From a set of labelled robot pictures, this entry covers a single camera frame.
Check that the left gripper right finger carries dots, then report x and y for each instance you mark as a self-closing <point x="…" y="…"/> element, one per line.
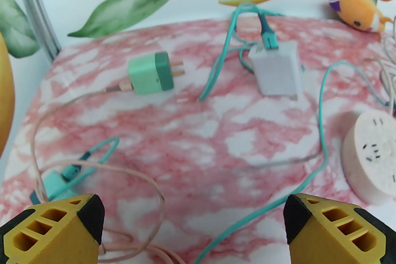
<point x="324" y="238"/>

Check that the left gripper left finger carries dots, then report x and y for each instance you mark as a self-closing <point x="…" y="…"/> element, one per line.
<point x="52" y="235"/>

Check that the teal charger dark face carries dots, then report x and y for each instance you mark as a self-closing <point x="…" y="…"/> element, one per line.
<point x="54" y="183"/>

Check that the round pink white socket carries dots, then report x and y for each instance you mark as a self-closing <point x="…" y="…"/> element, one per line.
<point x="371" y="163"/>

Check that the white cube charger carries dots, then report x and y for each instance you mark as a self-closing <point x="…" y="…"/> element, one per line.
<point x="277" y="71"/>

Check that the mint green charger dark face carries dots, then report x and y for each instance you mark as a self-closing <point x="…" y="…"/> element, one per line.
<point x="148" y="75"/>

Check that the orange plush fish toy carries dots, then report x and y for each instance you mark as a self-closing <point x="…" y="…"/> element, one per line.
<point x="355" y="9"/>

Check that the aluminium frame post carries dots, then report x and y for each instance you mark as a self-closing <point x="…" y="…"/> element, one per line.
<point x="34" y="2"/>

